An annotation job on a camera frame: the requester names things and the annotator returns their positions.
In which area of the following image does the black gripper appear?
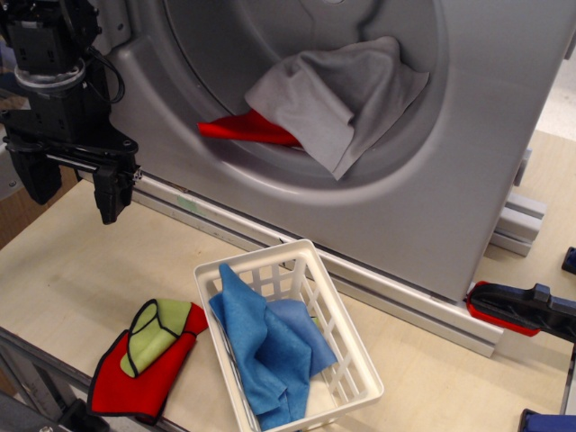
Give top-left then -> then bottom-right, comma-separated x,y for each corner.
1,80 -> 140,225

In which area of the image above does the red and black clamp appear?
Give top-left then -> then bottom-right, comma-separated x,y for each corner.
466,281 -> 575,343

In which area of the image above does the green cloth with black trim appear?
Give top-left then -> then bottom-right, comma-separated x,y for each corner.
120,299 -> 192,378

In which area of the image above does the red cloth with black trim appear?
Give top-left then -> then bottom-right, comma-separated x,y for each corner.
87,302 -> 208,425

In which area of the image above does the metal table frame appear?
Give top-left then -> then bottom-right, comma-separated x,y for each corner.
1,328 -> 182,431

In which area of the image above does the blue clamp at bottom edge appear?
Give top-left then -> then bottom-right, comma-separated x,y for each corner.
517,409 -> 576,432

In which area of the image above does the black clamp at right edge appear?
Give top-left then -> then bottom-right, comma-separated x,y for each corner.
562,247 -> 576,275

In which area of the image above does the blue cloth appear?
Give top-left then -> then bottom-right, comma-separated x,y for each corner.
210,264 -> 338,430

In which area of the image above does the aluminium side bracket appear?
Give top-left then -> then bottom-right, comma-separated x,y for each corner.
489,148 -> 547,257

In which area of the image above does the white plastic basket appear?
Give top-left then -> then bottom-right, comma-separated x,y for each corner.
194,257 -> 383,431

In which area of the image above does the grey laundry machine door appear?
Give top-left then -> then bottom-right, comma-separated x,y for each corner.
0,127 -> 23,201

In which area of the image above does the grey cloth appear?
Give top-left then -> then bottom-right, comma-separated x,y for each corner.
245,36 -> 429,180

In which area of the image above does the aluminium extrusion rail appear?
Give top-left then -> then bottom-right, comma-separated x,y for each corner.
132,174 -> 504,357

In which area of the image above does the grey toy laundry machine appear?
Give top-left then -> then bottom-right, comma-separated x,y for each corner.
97,1 -> 575,301

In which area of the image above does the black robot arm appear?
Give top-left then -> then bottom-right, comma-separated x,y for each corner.
1,1 -> 140,224

